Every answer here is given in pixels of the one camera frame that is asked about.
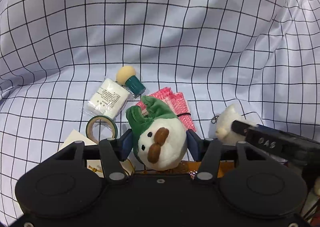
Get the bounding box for white fluffy plush toy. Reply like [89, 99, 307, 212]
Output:
[215, 104, 256, 146]

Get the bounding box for green tape roll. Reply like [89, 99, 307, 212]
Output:
[85, 115, 118, 144]

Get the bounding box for white plush with green hat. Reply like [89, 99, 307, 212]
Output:
[126, 96, 187, 171]

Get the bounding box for pink edged cloth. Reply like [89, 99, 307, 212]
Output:
[150, 87, 196, 132]

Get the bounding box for white packaged cotton pads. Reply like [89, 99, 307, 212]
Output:
[87, 78, 130, 119]

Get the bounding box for green handled sponge puff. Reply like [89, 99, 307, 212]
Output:
[116, 66, 146, 97]

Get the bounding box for orange satin drawstring pouch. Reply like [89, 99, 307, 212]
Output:
[87, 159, 135, 178]

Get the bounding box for white phone box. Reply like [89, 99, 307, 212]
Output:
[58, 129, 104, 178]

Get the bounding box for blue checked cloth cover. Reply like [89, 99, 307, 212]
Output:
[1, 0, 319, 225]

